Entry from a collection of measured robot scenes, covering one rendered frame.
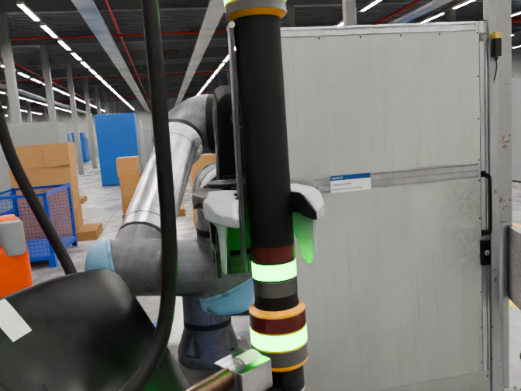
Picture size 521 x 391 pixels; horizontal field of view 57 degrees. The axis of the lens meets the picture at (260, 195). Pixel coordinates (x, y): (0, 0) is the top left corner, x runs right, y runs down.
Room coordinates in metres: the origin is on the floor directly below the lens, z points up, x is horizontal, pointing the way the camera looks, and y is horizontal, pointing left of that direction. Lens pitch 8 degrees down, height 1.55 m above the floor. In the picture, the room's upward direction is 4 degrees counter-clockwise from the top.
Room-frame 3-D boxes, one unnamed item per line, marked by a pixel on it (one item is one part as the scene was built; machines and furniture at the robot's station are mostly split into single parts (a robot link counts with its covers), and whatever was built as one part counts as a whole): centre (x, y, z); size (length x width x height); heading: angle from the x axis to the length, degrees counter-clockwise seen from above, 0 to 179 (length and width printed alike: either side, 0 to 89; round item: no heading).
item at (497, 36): (2.37, -1.15, 1.82); 0.09 x 0.04 x 0.23; 101
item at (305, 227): (0.37, -0.03, 1.48); 0.09 x 0.03 x 0.06; 22
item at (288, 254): (0.35, -0.01, 1.46); 0.03 x 0.03 x 0.01
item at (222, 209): (0.35, 0.03, 1.48); 0.09 x 0.03 x 0.06; 179
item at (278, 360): (0.35, -0.01, 1.39); 0.04 x 0.04 x 0.01
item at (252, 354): (0.33, 0.02, 1.39); 0.02 x 0.02 x 0.02; 46
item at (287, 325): (0.35, -0.01, 1.41); 0.04 x 0.04 x 0.01
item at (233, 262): (0.46, 0.02, 1.47); 0.12 x 0.08 x 0.09; 11
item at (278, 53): (0.35, -0.01, 1.53); 0.03 x 0.03 x 0.21
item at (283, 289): (0.35, -0.01, 1.44); 0.03 x 0.03 x 0.01
